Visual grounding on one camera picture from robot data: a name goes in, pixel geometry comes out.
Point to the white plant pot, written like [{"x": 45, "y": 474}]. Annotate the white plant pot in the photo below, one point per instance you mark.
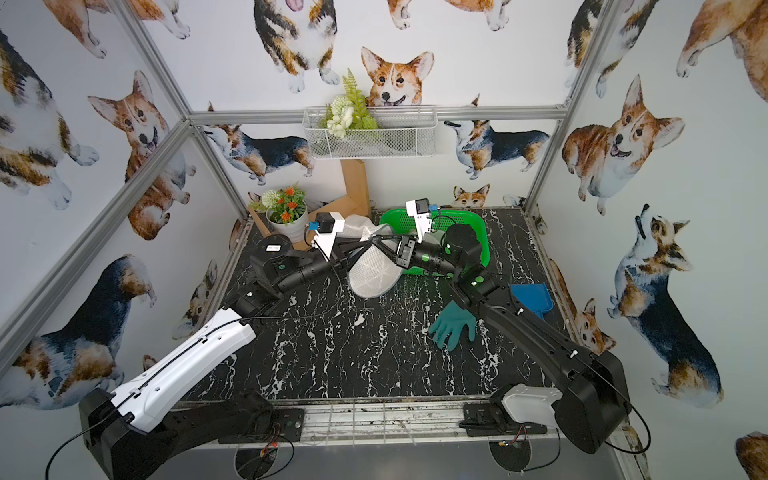
[{"x": 294, "y": 230}]

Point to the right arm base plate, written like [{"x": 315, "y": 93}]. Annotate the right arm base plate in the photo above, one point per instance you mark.
[{"x": 487, "y": 419}]

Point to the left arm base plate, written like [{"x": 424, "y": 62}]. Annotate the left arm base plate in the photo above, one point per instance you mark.
[{"x": 280, "y": 423}]

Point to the teal rubber glove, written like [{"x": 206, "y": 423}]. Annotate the teal rubber glove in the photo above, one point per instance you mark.
[{"x": 451, "y": 322}]

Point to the artificial flower plant in pot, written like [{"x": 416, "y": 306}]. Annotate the artificial flower plant in pot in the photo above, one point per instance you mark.
[{"x": 282, "y": 206}]

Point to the artificial fern and white flowers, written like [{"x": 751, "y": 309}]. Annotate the artificial fern and white flowers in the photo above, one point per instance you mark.
[{"x": 348, "y": 112}]

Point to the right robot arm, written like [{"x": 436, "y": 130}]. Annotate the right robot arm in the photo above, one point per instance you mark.
[{"x": 594, "y": 394}]

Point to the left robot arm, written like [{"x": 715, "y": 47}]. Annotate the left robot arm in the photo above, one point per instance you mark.
[{"x": 134, "y": 430}]

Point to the wooden shelf stand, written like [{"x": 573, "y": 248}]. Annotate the wooden shelf stand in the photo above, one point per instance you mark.
[{"x": 355, "y": 201}]

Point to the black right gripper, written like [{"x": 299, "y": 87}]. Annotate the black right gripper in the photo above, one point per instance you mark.
[{"x": 405, "y": 252}]

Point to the white wire wall basket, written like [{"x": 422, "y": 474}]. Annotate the white wire wall basket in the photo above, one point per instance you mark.
[{"x": 396, "y": 133}]

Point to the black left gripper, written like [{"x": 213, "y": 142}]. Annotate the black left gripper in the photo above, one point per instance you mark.
[{"x": 336, "y": 257}]

